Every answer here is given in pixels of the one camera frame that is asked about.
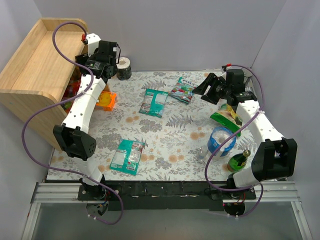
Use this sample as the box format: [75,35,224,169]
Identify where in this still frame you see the orange Lot 100 mango gummy bag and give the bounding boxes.
[70,67,82,81]

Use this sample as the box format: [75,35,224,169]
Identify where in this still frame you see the red fruit gummy bag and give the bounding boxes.
[61,83,81,113]

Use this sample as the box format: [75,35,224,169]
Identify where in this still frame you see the small orange candy bag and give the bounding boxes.
[95,91,117,112]

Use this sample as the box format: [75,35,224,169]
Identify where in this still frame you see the teal fox's bag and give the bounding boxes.
[139,88,168,118]
[110,139,145,176]

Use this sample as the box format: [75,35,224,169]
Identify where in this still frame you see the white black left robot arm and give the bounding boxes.
[53,40,120,200]

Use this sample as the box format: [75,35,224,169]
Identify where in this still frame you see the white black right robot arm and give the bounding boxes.
[192,65,298,192]

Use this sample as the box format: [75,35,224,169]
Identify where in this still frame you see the Fox's mint blossom candy bag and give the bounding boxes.
[168,76,197,104]

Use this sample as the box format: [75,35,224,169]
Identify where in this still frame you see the wooden shelf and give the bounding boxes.
[0,17,111,152]

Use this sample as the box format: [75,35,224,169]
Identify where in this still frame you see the green white Chuba chips bag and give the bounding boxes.
[210,103,243,133]

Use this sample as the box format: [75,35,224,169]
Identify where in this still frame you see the tin can orange label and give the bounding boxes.
[244,76,252,86]

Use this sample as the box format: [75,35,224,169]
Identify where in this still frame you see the dark tape roll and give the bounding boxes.
[116,56,132,80]

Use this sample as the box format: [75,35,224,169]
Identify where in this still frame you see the teal Fox's bag back side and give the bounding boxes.
[139,88,168,118]

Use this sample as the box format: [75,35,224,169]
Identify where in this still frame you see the small clear plastic bottle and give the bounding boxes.
[197,145,209,160]

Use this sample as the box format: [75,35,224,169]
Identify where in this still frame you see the floral patterned table mat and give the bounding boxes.
[46,70,278,182]

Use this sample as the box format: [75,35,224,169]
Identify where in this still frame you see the green glass bottle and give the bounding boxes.
[227,149,251,173]

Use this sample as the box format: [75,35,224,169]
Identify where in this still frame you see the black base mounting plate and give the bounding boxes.
[77,181,257,212]

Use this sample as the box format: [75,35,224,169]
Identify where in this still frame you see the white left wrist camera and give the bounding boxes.
[81,33,101,57]

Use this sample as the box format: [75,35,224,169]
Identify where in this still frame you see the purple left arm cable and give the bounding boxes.
[21,21,125,225]

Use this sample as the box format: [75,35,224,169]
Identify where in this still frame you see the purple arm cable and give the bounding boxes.
[204,64,266,218]
[21,21,125,225]

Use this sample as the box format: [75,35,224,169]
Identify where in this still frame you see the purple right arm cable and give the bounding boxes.
[204,64,266,218]

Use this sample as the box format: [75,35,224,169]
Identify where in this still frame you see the aluminium frame rail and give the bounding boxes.
[22,180,312,240]

